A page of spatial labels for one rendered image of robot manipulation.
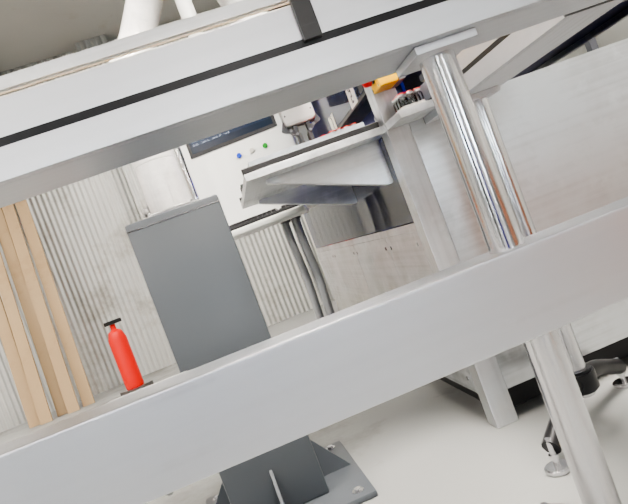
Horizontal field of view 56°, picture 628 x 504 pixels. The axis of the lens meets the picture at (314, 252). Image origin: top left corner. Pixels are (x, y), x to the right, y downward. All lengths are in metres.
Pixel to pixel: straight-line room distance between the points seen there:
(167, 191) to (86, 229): 4.60
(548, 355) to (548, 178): 0.97
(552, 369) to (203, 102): 0.57
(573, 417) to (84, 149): 0.71
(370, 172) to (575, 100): 0.61
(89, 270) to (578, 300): 5.62
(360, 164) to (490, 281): 0.95
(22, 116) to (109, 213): 5.44
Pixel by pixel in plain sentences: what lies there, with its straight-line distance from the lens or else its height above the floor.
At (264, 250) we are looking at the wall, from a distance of 6.10.
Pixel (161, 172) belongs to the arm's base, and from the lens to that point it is 1.66.
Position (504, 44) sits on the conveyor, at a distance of 1.23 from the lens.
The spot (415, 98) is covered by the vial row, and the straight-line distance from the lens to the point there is 1.57.
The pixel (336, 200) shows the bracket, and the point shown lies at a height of 0.76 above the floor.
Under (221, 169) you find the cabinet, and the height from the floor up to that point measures 1.08.
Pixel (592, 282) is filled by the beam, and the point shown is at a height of 0.47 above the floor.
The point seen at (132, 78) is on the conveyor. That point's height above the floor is 0.91.
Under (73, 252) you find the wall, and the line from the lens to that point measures 6.24.
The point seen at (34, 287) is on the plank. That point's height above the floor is 1.14.
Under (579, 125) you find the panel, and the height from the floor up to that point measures 0.69.
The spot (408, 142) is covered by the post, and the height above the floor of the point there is 0.81.
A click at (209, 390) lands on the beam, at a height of 0.53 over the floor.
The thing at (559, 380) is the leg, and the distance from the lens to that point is 0.88.
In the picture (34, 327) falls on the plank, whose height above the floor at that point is 0.81.
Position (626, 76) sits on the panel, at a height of 0.78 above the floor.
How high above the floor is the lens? 0.65
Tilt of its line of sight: 1 degrees down
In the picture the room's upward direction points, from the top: 21 degrees counter-clockwise
